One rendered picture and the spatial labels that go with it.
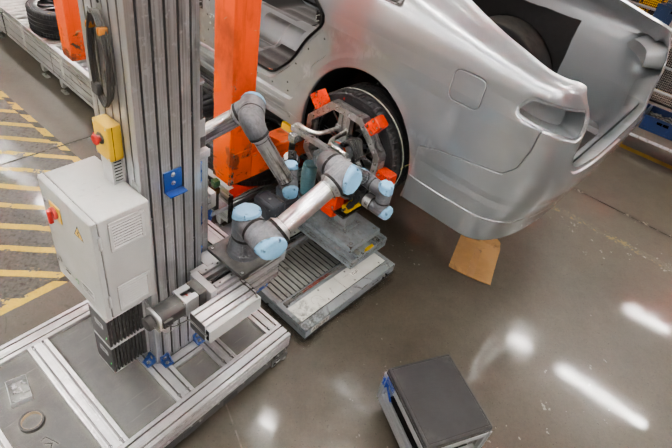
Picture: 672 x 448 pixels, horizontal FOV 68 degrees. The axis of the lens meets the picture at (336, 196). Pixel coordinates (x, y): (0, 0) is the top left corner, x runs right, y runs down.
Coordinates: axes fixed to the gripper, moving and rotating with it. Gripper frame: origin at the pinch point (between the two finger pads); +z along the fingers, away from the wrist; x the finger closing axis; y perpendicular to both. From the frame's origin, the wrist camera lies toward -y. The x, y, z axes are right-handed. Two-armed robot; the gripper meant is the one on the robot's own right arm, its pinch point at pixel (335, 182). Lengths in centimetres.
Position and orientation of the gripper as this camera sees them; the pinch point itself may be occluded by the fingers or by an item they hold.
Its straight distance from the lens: 262.2
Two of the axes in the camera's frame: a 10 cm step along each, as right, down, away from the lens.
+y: 1.6, -7.8, -6.0
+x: -6.6, 3.6, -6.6
